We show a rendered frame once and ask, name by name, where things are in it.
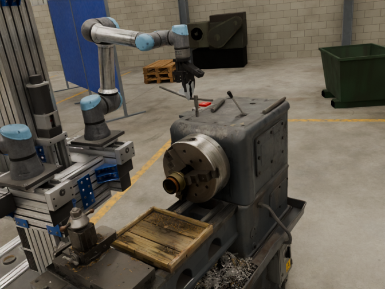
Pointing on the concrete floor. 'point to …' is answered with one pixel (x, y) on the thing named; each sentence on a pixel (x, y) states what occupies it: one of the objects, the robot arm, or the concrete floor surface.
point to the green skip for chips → (354, 75)
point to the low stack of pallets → (159, 71)
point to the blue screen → (81, 45)
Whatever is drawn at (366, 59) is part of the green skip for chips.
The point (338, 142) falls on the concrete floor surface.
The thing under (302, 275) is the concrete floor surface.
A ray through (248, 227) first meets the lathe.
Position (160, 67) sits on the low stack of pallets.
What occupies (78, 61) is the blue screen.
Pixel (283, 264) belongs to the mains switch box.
